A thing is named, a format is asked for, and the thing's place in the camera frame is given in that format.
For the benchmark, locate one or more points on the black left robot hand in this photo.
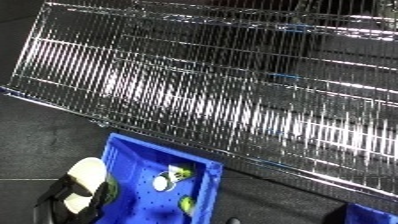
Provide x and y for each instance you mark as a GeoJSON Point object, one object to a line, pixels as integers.
{"type": "Point", "coordinates": [74, 186]}

